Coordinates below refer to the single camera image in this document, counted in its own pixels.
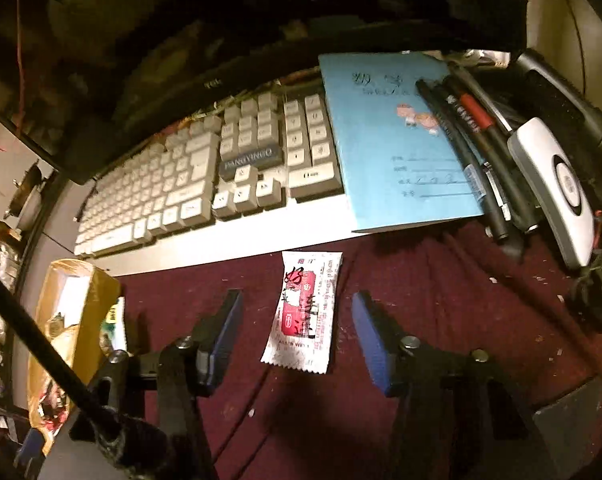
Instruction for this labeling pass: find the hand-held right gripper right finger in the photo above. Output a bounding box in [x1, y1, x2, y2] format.
[351, 290, 547, 480]

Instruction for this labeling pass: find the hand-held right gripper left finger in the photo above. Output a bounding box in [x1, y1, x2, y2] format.
[71, 288, 244, 480]

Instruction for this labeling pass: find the white red sachet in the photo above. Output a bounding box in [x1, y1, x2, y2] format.
[260, 250, 344, 375]

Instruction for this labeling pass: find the white green snack packet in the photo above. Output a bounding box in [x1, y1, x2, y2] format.
[100, 297, 128, 356]

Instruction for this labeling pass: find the cardboard box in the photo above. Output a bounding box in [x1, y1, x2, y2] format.
[27, 258, 122, 443]

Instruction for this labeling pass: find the gold snack packet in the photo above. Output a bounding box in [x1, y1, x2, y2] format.
[51, 322, 82, 361]

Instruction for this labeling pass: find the shiny red snack packet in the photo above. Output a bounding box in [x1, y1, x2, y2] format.
[36, 380, 76, 423]

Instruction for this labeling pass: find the dark red tablecloth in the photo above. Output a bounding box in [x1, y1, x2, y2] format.
[116, 220, 602, 480]

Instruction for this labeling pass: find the white computer keyboard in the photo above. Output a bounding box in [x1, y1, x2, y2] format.
[73, 90, 362, 278]

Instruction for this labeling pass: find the blue notebook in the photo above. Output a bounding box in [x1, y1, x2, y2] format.
[318, 51, 487, 233]

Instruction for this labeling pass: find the black rod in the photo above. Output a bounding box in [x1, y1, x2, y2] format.
[0, 260, 172, 476]

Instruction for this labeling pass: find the black pen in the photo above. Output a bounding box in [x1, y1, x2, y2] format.
[431, 82, 513, 221]

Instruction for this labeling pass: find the bundle of dark pens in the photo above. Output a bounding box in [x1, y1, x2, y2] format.
[415, 80, 511, 242]

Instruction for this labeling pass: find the dark grey flat device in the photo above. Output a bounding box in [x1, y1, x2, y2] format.
[531, 375, 602, 480]

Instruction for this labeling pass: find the clear plastic bag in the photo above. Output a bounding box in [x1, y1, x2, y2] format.
[0, 240, 22, 291]

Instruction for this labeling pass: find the white grey device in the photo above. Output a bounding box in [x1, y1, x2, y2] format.
[506, 117, 596, 270]

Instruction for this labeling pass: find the black wok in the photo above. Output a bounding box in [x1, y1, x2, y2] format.
[8, 160, 56, 211]

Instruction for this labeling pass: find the dark sauce bottle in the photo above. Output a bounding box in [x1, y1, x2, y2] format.
[0, 210, 22, 241]

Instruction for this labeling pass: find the red banded black marker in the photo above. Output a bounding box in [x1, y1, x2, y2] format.
[443, 75, 539, 233]

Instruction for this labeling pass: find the black computer monitor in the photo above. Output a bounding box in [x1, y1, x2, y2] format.
[0, 0, 527, 186]

